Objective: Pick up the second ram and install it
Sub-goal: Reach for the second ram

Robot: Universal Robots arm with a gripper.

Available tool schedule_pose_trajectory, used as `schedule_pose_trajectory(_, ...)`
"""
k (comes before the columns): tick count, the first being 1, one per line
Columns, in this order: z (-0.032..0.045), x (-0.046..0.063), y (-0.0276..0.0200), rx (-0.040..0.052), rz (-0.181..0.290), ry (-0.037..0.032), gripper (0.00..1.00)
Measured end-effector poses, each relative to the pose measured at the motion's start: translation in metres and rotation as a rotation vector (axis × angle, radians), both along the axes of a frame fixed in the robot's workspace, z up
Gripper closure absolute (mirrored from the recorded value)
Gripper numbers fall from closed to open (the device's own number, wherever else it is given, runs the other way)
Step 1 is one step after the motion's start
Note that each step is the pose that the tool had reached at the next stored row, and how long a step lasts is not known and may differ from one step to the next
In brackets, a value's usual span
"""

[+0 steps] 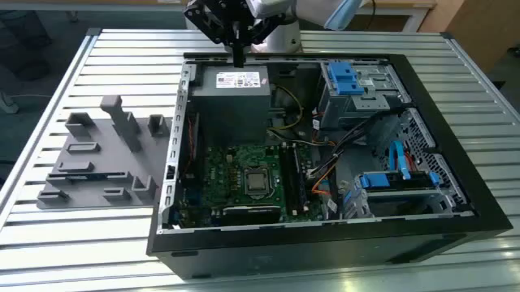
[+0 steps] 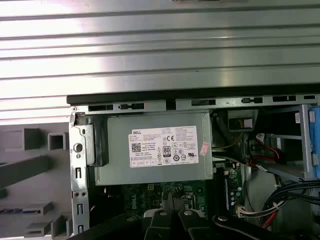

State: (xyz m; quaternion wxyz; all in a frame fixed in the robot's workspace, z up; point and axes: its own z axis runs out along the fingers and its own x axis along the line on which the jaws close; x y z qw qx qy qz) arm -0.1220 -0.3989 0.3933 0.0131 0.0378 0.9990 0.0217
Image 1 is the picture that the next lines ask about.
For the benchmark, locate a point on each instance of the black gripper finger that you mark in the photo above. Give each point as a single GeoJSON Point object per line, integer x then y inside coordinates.
{"type": "Point", "coordinates": [242, 45]}
{"type": "Point", "coordinates": [203, 24]}

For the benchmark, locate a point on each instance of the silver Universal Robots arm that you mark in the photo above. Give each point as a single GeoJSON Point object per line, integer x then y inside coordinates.
{"type": "Point", "coordinates": [283, 33]}

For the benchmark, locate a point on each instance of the black RAM slot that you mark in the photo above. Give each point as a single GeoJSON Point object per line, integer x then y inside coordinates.
{"type": "Point", "coordinates": [287, 179]}

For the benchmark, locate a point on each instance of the grey power supply unit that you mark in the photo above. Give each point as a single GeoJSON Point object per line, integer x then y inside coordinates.
{"type": "Point", "coordinates": [231, 115]}

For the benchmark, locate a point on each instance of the blue optical drive latch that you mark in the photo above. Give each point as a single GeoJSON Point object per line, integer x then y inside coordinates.
{"type": "Point", "coordinates": [345, 82]}

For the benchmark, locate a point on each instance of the metal optical drive cage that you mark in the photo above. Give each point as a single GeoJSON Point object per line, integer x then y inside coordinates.
{"type": "Point", "coordinates": [373, 103]}

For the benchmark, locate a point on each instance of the CPU socket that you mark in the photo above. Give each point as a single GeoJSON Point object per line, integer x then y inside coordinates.
{"type": "Point", "coordinates": [257, 167]}

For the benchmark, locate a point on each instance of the green motherboard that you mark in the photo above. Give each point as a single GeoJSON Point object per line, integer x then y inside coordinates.
{"type": "Point", "coordinates": [220, 170]}

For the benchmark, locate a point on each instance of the silver CPU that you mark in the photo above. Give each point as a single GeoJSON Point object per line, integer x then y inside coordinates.
{"type": "Point", "coordinates": [257, 182]}

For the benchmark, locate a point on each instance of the black mesh trash bin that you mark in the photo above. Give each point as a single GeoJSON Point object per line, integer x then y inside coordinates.
{"type": "Point", "coordinates": [24, 54]}

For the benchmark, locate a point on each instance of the grey parts rack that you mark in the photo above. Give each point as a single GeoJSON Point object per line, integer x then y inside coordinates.
{"type": "Point", "coordinates": [101, 158]}

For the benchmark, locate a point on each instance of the white stand foot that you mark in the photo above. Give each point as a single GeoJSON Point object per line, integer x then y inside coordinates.
{"type": "Point", "coordinates": [8, 105]}

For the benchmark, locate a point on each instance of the hard disk in blue carrier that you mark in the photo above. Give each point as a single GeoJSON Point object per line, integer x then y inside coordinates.
{"type": "Point", "coordinates": [375, 181]}

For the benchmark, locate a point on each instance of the black graphics card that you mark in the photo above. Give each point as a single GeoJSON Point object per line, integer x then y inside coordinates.
{"type": "Point", "coordinates": [251, 216]}

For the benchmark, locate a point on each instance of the wooden cabinet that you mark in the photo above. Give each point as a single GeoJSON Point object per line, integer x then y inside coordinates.
{"type": "Point", "coordinates": [478, 30]}

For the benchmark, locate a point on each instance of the metal disk bay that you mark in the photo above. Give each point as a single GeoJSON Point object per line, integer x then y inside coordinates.
{"type": "Point", "coordinates": [406, 194]}

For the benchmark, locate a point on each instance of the black open PC case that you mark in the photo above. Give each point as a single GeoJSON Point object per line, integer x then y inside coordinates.
{"type": "Point", "coordinates": [325, 243]}

